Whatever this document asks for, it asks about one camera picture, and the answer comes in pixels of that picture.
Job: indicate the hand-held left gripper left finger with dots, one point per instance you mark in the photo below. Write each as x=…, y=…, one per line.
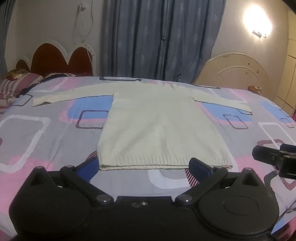
x=86, y=168

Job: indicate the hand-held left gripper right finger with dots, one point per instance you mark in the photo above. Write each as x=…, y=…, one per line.
x=199, y=168

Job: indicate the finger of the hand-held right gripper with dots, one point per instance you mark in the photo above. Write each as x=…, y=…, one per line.
x=266, y=155
x=288, y=147

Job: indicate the white knit sweater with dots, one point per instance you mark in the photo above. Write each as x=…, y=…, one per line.
x=157, y=129

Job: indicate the patterned pink grey bedsheet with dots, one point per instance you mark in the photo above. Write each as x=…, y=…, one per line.
x=46, y=139

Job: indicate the small colourful cloth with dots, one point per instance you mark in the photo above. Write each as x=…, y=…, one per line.
x=255, y=89

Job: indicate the pink striped pillow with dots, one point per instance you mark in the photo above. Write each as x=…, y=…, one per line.
x=16, y=85

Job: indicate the yellow patterned cloth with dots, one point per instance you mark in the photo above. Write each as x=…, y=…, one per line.
x=16, y=74

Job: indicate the red and white headboard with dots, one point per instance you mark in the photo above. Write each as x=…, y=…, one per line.
x=46, y=58

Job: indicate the narrow blue grey curtain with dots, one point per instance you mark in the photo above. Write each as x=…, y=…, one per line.
x=4, y=34

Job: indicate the bright wall lamp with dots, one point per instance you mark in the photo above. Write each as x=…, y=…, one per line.
x=256, y=20

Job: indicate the white wall socket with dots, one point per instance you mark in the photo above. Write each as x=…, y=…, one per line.
x=81, y=6

